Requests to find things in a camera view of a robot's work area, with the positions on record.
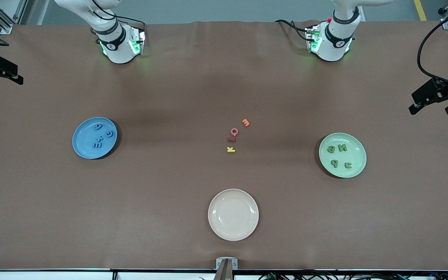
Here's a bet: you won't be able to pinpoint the yellow floor tape strip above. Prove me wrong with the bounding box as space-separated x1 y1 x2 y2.
413 0 427 21

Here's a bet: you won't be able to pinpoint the green round plate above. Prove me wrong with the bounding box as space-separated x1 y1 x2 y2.
319 133 367 179

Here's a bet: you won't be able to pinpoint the blue round plate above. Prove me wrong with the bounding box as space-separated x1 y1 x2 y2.
72 117 118 160

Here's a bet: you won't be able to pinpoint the brown table mat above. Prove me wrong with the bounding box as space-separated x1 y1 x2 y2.
0 19 448 271

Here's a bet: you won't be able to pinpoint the cream round plate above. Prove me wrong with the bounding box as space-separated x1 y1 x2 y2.
208 189 259 242

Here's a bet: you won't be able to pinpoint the white table edge rail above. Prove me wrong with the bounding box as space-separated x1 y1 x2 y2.
0 269 448 280

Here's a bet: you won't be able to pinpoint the tangled black floor cables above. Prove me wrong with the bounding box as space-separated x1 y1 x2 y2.
257 266 448 280

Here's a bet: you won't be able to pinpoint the grey metal mount bracket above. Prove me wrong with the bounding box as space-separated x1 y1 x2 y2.
214 257 238 280

